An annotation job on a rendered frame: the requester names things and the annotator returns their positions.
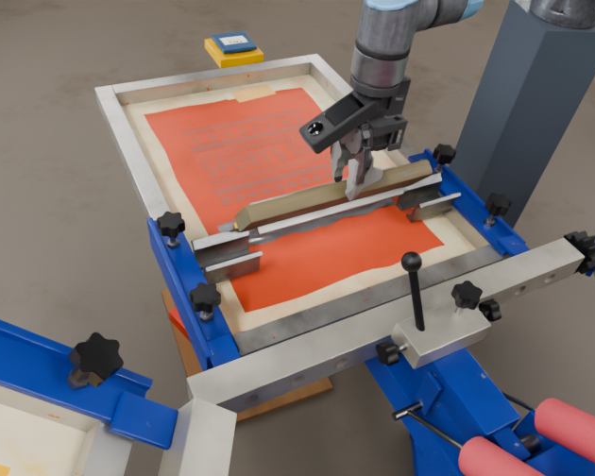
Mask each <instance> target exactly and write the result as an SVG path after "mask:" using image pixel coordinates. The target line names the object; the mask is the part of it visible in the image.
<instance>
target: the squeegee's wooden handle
mask: <svg viewBox="0 0 595 476"><path fill-rule="evenodd" d="M432 173H433V170H432V167H431V165H430V162H429V161H428V160H423V161H416V162H412V163H408V164H405V165H402V166H398V167H394V168H390V169H386V170H382V177H381V179H380V180H378V181H376V182H374V183H372V184H370V185H368V186H366V187H365V188H363V189H362V190H361V192H360V194H358V196H357V197H356V198H355V199H354V200H357V199H361V198H364V197H368V196H374V195H377V194H380V193H384V192H388V191H391V190H395V189H398V188H401V187H402V188H403V187H407V186H410V185H413V184H415V183H417V182H419V181H421V180H423V179H425V178H427V177H428V176H430V175H431V174H432ZM346 189H347V181H346V180H343V181H339V182H335V183H332V184H328V185H325V186H321V187H317V188H313V189H310V190H306V191H302V192H299V193H295V194H291V195H285V196H281V197H277V198H274V199H270V200H266V201H263V202H259V203H255V204H251V205H247V206H245V207H244V208H243V209H242V210H241V211H239V212H238V213H237V214H236V215H235V216H234V217H235V221H236V224H237V227H238V230H239V232H244V231H248V230H254V229H256V228H258V227H261V226H265V225H268V224H272V223H276V222H279V221H282V220H285V219H289V218H293V217H296V216H300V215H303V214H306V213H312V212H316V211H319V210H323V209H327V208H329V207H333V206H336V205H340V204H344V203H347V202H350V201H349V199H348V197H347V195H346V194H345V191H346Z"/></svg>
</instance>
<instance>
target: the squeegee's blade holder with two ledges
mask: <svg viewBox="0 0 595 476"><path fill-rule="evenodd" d="M332 183H335V182H330V183H326V184H322V185H318V186H315V187H311V188H307V189H304V190H300V191H296V192H293V193H289V194H285V195H278V196H275V197H271V198H268V199H264V200H260V201H256V202H252V203H250V204H249V205H251V204H255V203H259V202H263V201H266V200H270V199H274V198H277V197H281V196H288V195H291V194H295V193H299V192H302V191H306V190H310V189H313V188H317V187H321V186H325V185H328V184H332ZM403 194H404V192H403V190H402V187H401V188H398V189H395V190H391V191H388V192H384V193H380V194H377V195H371V196H368V197H364V198H361V199H357V200H353V201H350V202H347V203H344V204H340V205H336V206H333V207H329V208H327V209H323V210H319V211H316V212H310V213H306V214H303V215H300V216H296V217H293V218H289V219H285V220H282V221H279V222H276V223H272V224H268V225H265V226H261V227H258V228H256V231H257V233H258V235H263V234H266V233H269V232H272V231H276V230H282V229H285V228H289V227H292V226H295V225H298V224H302V223H305V222H309V221H312V220H316V219H318V218H322V217H325V216H329V215H333V214H336V213H341V212H345V211H348V210H352V209H355V208H359V207H362V206H365V205H368V204H372V203H375V202H379V201H382V200H386V199H388V198H392V197H395V196H401V195H403Z"/></svg>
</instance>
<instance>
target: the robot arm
mask: <svg viewBox="0 0 595 476"><path fill-rule="evenodd" d="M483 2H484V0H363V3H362V8H361V14H360V20H359V25H358V30H357V36H356V42H355V46H354V52H353V58H352V63H351V69H350V71H351V75H350V80H349V83H350V86H351V87H352V88H353V89H354V90H353V91H351V92H350V93H348V94H347V95H345V96H344V97H343V98H341V99H340V100H338V101H337V102H335V103H334V104H333V105H331V106H330V107H328V108H327V109H326V110H324V111H322V112H321V113H319V114H318V115H317V116H316V117H315V118H313V119H312V120H311V121H309V122H308V123H306V124H305V125H303V126H302V127H301V128H300V129H299V133H300V135H301V137H302V139H303V140H304V141H305V143H306V144H307V145H308V146H309V147H310V148H311V149H312V150H313V152H314V153H315V154H320V153H321V152H323V151H324V150H325V149H327V148H328V147H331V170H332V177H333V179H334V182H339V181H341V180H342V177H343V176H342V175H343V169H344V167H345V166H346V165H348V179H347V189H346V191H345V194H346V195H347V197H348V200H349V201H352V200H354V199H355V198H356V197H357V196H358V194H360V192H361V190H362V189H363V188H365V187H366V186H368V185H370V184H372V183H374V182H376V181H378V180H380V179H381V177H382V176H383V170H382V169H381V168H377V167H374V166H373V163H374V157H373V156H372V154H371V151H380V150H384V149H386V148H387V147H388V148H387V151H392V150H396V149H400V146H401V143H402V139H403V136H404V132H405V129H406V126H407V123H408V120H407V119H406V118H405V117H403V116H402V111H403V108H404V104H405V100H406V97H407V94H408V90H409V86H410V83H411V78H409V77H408V76H405V75H404V72H405V68H406V64H407V60H408V58H409V54H410V49H411V46H412V42H413V38H414V35H415V33H416V32H418V31H423V30H426V29H430V28H434V27H438V26H444V25H447V24H456V23H458V22H460V21H461V20H464V19H466V18H468V17H471V16H472V15H474V14H475V13H476V12H477V11H478V10H479V9H480V8H481V6H482V4H483ZM530 10H531V12H532V13H533V14H534V15H535V16H536V17H538V18H540V19H542V20H544V21H546V22H548V23H551V24H554V25H557V26H562V27H567V28H575V29H586V28H591V27H594V26H595V0H533V1H532V3H531V6H530ZM401 129H402V132H401V135H400V138H399V142H398V143H396V140H397V138H398V134H399V130H401Z"/></svg>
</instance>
